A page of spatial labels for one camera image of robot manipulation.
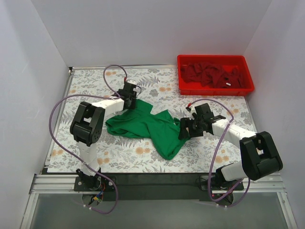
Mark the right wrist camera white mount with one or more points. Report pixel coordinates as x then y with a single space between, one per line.
191 111

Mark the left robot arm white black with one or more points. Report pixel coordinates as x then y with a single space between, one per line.
87 124

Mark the aluminium frame rail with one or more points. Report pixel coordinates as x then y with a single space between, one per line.
64 183

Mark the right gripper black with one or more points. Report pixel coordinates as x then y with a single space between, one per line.
188 129

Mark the floral patterned table mat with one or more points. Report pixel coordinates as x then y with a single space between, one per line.
159 87

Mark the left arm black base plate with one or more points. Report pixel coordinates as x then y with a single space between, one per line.
102 184

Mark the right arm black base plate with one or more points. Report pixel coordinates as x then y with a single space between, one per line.
202 183

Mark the dark red t shirt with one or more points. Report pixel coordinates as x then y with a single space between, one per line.
215 75

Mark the green t shirt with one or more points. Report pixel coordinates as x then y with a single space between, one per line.
161 128

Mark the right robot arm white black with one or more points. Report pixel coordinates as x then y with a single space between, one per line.
259 155

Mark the red plastic bin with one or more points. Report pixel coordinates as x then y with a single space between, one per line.
228 62

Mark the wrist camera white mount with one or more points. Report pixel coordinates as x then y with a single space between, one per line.
191 111
130 85

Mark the black front crossbar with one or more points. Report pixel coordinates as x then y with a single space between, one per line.
158 186

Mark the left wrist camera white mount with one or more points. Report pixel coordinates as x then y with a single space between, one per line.
130 85

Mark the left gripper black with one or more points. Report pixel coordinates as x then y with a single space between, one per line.
130 102

